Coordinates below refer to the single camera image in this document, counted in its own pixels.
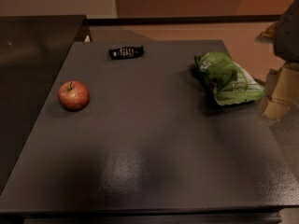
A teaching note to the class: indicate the red apple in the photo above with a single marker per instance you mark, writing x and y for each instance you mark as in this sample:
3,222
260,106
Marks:
73,95

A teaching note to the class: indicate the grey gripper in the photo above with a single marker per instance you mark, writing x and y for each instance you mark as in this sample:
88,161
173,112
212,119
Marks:
288,36

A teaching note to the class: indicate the green rice chip bag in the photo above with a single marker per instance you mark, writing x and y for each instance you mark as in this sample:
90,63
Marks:
229,82

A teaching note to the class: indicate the dark side counter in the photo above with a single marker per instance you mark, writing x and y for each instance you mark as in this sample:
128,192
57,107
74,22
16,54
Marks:
32,52

